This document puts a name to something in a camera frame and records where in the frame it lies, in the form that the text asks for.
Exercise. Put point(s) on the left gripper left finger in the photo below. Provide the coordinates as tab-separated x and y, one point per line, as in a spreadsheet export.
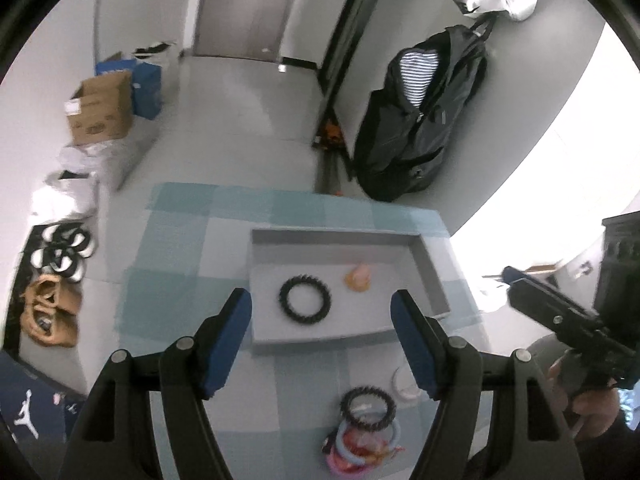
192	370

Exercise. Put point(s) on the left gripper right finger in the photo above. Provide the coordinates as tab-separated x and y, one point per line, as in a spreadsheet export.
450	371

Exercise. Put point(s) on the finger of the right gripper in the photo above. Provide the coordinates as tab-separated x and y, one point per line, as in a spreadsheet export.
551	309
511	275

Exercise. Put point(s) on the red star hair accessory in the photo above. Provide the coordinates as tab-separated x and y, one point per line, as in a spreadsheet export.
372	448

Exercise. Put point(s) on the orange pink small toy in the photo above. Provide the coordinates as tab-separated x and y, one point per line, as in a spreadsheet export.
359	278

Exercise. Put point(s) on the person's right hand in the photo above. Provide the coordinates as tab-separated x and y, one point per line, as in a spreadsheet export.
596	410

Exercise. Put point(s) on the teal checked tablecloth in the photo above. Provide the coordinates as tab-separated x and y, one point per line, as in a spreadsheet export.
278	403

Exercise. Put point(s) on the grey cardboard box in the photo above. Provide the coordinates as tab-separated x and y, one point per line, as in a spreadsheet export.
397	261

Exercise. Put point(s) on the tan brown shoes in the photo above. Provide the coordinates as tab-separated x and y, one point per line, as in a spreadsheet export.
52	305

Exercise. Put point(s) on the dark blue shoe box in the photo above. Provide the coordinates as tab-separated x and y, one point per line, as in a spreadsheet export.
35	407

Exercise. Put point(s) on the black white sneakers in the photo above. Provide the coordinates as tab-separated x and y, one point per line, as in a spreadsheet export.
63	251

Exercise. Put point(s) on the black hanging jacket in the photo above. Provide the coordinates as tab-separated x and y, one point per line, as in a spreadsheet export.
404	135

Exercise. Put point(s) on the white plastic bags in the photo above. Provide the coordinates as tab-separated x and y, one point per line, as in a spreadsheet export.
86	171

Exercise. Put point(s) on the black tripod stand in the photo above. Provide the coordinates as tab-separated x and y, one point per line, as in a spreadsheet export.
342	47

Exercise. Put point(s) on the brown cardboard box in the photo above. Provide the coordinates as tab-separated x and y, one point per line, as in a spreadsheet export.
101	109

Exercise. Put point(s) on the blue cardboard box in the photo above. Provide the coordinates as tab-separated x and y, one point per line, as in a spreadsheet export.
146	84

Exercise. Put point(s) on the grey door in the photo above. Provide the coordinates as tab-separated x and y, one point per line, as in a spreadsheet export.
251	29

